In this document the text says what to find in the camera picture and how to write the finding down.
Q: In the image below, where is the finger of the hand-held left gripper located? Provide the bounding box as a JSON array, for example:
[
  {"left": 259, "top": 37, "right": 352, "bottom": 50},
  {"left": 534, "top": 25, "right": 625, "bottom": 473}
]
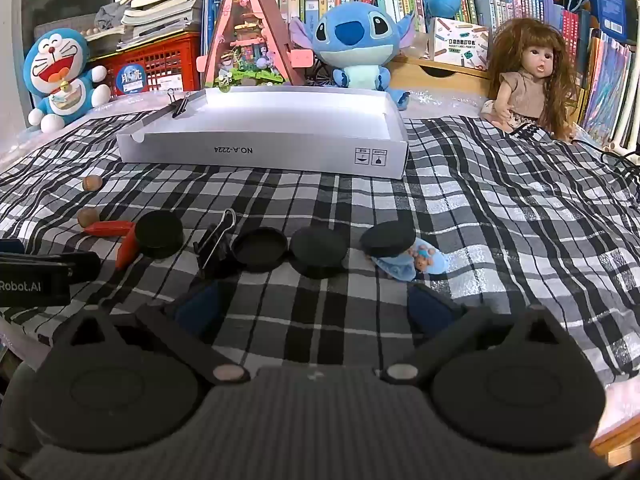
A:
[{"left": 0, "top": 252, "right": 101, "bottom": 282}]

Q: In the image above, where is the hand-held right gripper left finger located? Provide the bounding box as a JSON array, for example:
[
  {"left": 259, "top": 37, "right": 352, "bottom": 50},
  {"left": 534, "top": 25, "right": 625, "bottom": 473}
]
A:
[{"left": 67, "top": 280, "right": 252, "bottom": 386}]

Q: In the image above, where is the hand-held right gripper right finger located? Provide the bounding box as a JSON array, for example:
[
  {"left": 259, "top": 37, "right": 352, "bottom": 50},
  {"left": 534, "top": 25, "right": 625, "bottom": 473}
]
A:
[{"left": 381, "top": 284, "right": 565, "bottom": 386}]

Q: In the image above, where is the red toy chili pepper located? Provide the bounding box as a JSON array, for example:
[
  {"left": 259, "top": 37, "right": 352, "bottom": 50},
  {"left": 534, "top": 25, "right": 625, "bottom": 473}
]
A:
[
  {"left": 83, "top": 220, "right": 135, "bottom": 238},
  {"left": 115, "top": 227, "right": 139, "bottom": 270}
]

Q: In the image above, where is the small blue toy figure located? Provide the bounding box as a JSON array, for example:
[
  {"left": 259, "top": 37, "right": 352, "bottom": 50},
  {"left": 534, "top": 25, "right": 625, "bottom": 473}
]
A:
[{"left": 370, "top": 239, "right": 449, "bottom": 282}]

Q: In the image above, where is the black binder clip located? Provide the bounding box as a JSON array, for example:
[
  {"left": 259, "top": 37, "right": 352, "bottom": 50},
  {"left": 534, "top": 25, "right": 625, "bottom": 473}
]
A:
[
  {"left": 167, "top": 88, "right": 192, "bottom": 119},
  {"left": 193, "top": 208, "right": 237, "bottom": 279}
]

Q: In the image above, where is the black round cap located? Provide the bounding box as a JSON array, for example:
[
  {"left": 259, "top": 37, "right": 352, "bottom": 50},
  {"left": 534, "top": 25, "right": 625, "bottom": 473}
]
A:
[
  {"left": 291, "top": 228, "right": 349, "bottom": 279},
  {"left": 134, "top": 210, "right": 184, "bottom": 260},
  {"left": 360, "top": 223, "right": 416, "bottom": 260},
  {"left": 231, "top": 228, "right": 289, "bottom": 272}
]

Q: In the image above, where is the white cardboard box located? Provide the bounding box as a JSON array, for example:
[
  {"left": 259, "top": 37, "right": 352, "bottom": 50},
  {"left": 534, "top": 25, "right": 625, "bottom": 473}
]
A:
[{"left": 116, "top": 85, "right": 410, "bottom": 180}]

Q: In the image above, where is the blue cat plush toy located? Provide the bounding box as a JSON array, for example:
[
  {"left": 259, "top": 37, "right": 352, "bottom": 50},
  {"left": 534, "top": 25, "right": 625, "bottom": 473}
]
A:
[{"left": 23, "top": 27, "right": 112, "bottom": 134}]

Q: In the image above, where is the red plastic crate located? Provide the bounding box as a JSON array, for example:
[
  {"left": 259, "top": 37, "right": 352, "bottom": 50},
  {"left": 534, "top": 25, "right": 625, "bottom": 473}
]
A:
[{"left": 89, "top": 32, "right": 204, "bottom": 99}]

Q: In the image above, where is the wooden drawer box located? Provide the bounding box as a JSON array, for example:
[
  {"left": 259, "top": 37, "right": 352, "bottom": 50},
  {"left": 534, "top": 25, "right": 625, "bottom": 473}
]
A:
[{"left": 389, "top": 54, "right": 494, "bottom": 94}]

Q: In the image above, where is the grey cloth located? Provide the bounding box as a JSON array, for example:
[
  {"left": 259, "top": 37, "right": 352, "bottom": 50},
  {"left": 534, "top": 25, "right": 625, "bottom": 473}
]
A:
[{"left": 94, "top": 3, "right": 132, "bottom": 31}]

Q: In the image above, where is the long-haired baby doll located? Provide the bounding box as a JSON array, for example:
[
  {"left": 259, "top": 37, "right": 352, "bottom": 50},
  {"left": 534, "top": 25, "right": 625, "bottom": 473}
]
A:
[{"left": 479, "top": 17, "right": 584, "bottom": 142}]

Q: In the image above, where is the triangular miniature house model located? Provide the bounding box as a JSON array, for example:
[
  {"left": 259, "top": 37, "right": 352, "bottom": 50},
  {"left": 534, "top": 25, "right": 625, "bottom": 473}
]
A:
[{"left": 197, "top": 0, "right": 314, "bottom": 93}]

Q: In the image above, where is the white pencil-print box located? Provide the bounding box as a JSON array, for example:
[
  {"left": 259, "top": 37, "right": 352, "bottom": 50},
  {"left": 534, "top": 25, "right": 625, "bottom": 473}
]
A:
[{"left": 430, "top": 16, "right": 490, "bottom": 71}]

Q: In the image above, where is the stack of loose books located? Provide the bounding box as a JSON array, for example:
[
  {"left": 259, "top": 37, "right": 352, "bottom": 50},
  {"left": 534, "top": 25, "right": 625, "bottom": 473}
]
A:
[{"left": 119, "top": 0, "right": 207, "bottom": 42}]

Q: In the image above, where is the blue alien plush toy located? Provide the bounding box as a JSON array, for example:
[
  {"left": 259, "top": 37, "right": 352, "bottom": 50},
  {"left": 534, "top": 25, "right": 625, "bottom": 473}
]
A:
[{"left": 288, "top": 2, "right": 417, "bottom": 111}]

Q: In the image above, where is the row of thin colourful books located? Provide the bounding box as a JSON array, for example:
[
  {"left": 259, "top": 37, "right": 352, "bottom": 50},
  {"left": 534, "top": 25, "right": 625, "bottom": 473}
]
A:
[{"left": 580, "top": 29, "right": 637, "bottom": 147}]

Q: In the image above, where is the wooden bead string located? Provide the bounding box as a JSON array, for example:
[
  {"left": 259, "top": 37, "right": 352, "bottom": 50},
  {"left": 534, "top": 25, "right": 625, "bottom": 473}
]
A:
[{"left": 81, "top": 26, "right": 122, "bottom": 42}]

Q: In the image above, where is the black cable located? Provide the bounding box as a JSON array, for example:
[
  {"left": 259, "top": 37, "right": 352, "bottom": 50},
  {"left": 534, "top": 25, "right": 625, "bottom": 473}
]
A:
[{"left": 570, "top": 137, "right": 640, "bottom": 187}]

